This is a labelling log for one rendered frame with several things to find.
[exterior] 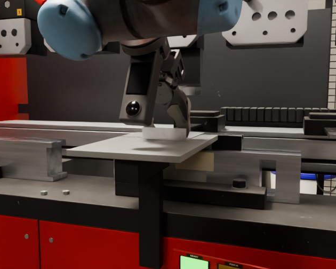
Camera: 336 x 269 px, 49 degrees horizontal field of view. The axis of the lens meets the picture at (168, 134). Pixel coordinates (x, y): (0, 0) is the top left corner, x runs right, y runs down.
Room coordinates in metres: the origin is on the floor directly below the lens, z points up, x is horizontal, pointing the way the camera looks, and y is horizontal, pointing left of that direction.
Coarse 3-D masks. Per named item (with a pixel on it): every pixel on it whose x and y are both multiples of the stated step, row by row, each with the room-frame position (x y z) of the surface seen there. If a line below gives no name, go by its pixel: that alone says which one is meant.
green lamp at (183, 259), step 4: (184, 260) 0.54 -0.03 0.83; (188, 260) 0.54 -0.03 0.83; (192, 260) 0.54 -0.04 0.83; (196, 260) 0.53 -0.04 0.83; (200, 260) 0.53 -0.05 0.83; (184, 264) 0.54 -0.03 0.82; (188, 264) 0.54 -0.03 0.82; (192, 264) 0.54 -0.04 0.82; (196, 264) 0.53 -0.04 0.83; (200, 264) 0.53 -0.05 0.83; (204, 264) 0.53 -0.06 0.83; (184, 268) 0.54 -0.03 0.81; (188, 268) 0.54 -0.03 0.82; (192, 268) 0.54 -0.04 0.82; (196, 268) 0.53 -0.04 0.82; (200, 268) 0.53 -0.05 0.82; (204, 268) 0.53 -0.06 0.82
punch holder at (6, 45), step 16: (0, 0) 0.88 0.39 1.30; (16, 0) 0.86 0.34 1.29; (32, 0) 0.88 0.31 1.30; (0, 16) 0.88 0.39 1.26; (16, 16) 0.86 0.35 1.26; (32, 16) 0.88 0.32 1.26; (0, 32) 0.88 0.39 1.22; (16, 32) 0.88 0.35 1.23; (32, 32) 0.88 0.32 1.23; (0, 48) 0.88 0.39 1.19; (16, 48) 0.86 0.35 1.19; (32, 48) 0.88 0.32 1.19
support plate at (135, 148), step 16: (96, 144) 0.60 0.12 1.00; (112, 144) 0.60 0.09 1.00; (128, 144) 0.60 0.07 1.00; (144, 144) 0.60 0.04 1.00; (160, 144) 0.60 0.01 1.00; (176, 144) 0.60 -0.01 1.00; (192, 144) 0.60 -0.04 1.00; (208, 144) 0.65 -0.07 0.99; (144, 160) 0.51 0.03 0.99; (160, 160) 0.50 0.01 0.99; (176, 160) 0.49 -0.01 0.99
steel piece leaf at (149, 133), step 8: (144, 128) 0.68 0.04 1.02; (152, 128) 0.67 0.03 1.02; (160, 128) 0.67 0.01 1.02; (168, 128) 0.66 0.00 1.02; (176, 128) 0.66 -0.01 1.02; (144, 136) 0.68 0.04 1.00; (152, 136) 0.67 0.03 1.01; (160, 136) 0.67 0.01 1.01; (168, 136) 0.66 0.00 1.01; (176, 136) 0.65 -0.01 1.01; (184, 136) 0.65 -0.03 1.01; (192, 136) 0.70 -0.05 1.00
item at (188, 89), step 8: (200, 48) 0.76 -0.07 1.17; (184, 56) 0.77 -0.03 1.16; (192, 56) 0.76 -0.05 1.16; (200, 56) 0.76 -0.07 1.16; (184, 64) 0.77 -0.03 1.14; (192, 64) 0.76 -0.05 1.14; (200, 64) 0.76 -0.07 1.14; (192, 72) 0.76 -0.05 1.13; (200, 72) 0.76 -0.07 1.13; (184, 80) 0.77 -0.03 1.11; (192, 80) 0.76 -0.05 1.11; (200, 80) 0.76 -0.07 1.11; (184, 88) 0.78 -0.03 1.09; (192, 88) 0.77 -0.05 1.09; (200, 88) 0.77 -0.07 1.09
